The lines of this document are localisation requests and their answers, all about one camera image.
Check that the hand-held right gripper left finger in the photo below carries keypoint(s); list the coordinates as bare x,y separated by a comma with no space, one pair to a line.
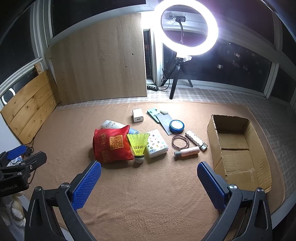
87,183

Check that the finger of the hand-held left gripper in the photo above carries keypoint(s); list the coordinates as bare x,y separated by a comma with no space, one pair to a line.
16,151
34,160

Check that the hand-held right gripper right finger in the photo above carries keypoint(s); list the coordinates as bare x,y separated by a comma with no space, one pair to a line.
211,185

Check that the pink small bottle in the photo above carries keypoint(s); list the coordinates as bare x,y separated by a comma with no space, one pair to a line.
186,153

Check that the brown cardboard box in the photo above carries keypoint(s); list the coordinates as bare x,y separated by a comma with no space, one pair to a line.
238,153

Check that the red snack bag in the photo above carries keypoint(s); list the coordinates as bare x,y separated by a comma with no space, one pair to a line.
111,146

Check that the yellow shuttlecock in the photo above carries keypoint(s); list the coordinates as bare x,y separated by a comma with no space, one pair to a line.
137,146

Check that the white bottle with blue cap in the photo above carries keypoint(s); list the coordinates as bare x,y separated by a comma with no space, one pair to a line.
111,125

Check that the blue round tin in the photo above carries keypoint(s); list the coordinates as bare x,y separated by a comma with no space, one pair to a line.
176,126

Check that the white patterned tissue pack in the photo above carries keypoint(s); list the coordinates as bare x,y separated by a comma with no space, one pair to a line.
157,143

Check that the teal card packet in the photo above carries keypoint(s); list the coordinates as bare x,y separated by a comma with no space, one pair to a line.
152,114

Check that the person's left hand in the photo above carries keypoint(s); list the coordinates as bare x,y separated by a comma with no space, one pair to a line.
15,208

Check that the pine plank board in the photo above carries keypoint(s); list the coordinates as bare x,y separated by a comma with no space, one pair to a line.
30,106

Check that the white dotted lighter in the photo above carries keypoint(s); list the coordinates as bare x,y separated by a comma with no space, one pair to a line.
196,140

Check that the dark packaging card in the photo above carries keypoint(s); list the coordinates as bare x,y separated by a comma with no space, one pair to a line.
164,124

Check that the white charger plug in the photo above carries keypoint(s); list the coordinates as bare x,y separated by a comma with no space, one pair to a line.
138,116

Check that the small white object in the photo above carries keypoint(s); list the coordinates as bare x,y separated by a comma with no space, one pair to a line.
164,112

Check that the black power strip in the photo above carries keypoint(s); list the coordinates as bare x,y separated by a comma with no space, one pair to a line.
152,87

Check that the large light wood panel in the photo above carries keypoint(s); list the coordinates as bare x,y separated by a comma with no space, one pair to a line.
97,62

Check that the black gooseneck phone holder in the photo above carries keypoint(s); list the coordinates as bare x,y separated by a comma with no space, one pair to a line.
178,19

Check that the white window frame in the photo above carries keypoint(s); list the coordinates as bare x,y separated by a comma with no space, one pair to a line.
44,39

